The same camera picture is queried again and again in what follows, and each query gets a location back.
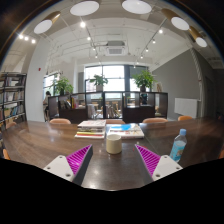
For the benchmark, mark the left potted plant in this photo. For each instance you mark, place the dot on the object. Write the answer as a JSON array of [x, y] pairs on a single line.
[[62, 86]]

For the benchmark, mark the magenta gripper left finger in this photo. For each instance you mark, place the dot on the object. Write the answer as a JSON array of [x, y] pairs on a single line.
[[72, 167]]

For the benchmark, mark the black low shelf divider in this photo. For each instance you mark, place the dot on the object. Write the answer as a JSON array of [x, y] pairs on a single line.
[[129, 106]]

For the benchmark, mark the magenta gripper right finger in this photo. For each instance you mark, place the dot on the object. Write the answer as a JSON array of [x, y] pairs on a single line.
[[152, 166]]

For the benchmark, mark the potted plant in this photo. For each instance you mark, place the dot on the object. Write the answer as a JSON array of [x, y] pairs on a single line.
[[62, 86], [143, 80], [99, 81]]

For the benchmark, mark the round pendant lamp left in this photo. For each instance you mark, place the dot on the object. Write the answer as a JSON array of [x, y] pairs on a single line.
[[47, 23]]

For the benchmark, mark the round pendant lamp far right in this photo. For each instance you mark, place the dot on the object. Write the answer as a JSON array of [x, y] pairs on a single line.
[[197, 37]]

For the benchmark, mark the orange chair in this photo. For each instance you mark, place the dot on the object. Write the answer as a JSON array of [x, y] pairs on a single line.
[[60, 121], [182, 118], [154, 120]]

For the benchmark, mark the tall black bookshelf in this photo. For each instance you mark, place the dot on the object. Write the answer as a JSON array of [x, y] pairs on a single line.
[[12, 98]]

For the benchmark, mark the orange chair far right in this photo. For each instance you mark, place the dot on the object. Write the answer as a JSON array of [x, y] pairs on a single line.
[[182, 118]]

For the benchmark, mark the round pendant lamp centre-right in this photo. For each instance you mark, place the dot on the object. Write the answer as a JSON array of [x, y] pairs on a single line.
[[136, 6]]

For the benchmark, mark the right potted plant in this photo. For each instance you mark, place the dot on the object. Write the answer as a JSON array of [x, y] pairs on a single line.
[[143, 80]]

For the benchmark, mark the white wall radiator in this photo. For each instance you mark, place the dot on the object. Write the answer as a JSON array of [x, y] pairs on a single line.
[[187, 107]]

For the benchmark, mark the stack of books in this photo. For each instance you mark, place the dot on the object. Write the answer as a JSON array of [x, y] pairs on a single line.
[[94, 129]]

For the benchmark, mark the clear plastic water bottle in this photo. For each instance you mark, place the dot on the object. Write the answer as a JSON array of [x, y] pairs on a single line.
[[178, 145]]

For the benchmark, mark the round pendant lamp centre-left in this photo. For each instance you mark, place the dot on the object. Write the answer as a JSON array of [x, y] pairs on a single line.
[[84, 8]]

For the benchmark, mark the middle potted plant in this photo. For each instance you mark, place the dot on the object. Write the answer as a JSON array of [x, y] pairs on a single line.
[[99, 81]]

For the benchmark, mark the orange chair far left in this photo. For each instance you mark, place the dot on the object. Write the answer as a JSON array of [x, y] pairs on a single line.
[[60, 121]]

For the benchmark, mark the blue cover book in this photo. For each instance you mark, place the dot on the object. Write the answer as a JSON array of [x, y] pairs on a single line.
[[126, 131]]

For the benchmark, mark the ceiling air conditioner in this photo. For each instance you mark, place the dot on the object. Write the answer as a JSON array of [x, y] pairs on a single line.
[[115, 48]]

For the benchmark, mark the cream ceramic cup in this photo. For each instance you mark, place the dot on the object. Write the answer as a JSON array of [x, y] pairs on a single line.
[[113, 144]]

